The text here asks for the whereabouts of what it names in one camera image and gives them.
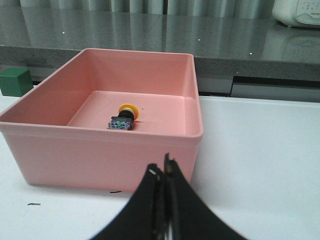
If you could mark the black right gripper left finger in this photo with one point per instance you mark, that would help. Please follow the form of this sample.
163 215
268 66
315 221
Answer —
142 216

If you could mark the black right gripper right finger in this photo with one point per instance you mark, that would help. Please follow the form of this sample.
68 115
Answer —
189 216

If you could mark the yellow push button switch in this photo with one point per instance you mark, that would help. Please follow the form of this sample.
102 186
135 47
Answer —
125 120

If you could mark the pink plastic bin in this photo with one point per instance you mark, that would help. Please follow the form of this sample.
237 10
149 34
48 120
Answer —
58 132

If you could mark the grey stone counter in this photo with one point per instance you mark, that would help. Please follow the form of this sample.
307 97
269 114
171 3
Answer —
244 58

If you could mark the green cube near bin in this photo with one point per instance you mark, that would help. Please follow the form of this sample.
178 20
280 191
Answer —
15 82

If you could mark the grey pleated curtain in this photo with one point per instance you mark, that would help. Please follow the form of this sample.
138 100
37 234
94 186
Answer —
243 9

